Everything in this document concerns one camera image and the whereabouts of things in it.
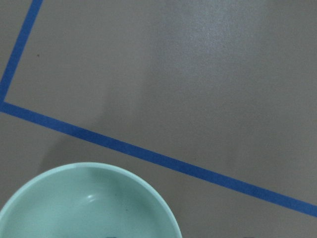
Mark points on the green bowl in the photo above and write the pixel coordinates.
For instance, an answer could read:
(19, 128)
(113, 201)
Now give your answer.
(87, 200)

